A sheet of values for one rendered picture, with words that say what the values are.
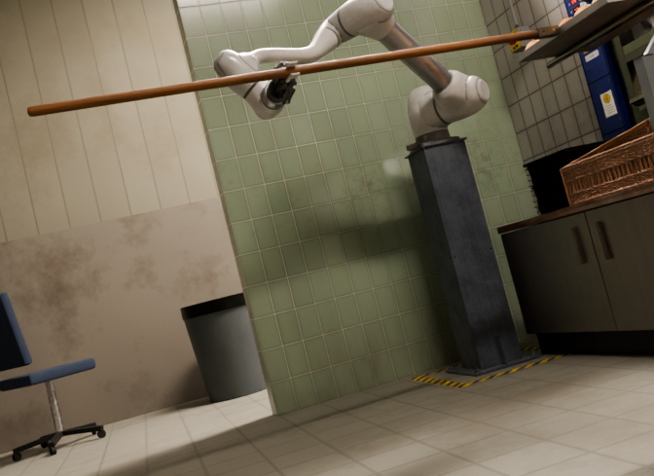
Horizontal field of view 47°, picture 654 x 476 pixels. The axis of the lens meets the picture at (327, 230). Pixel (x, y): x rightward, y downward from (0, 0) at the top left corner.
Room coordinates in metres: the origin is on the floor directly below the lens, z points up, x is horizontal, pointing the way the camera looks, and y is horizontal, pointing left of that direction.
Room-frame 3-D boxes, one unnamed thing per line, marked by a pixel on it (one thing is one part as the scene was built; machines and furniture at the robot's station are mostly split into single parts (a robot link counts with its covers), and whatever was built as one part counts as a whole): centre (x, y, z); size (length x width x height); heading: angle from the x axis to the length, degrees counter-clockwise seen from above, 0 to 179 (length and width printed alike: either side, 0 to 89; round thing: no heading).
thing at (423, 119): (3.36, -0.57, 1.17); 0.18 x 0.16 x 0.22; 46
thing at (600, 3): (2.71, -1.14, 1.19); 0.55 x 0.36 x 0.03; 18
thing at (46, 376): (4.32, 1.76, 0.46); 0.54 x 0.51 x 0.92; 118
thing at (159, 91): (2.36, -0.07, 1.19); 1.71 x 0.03 x 0.03; 108
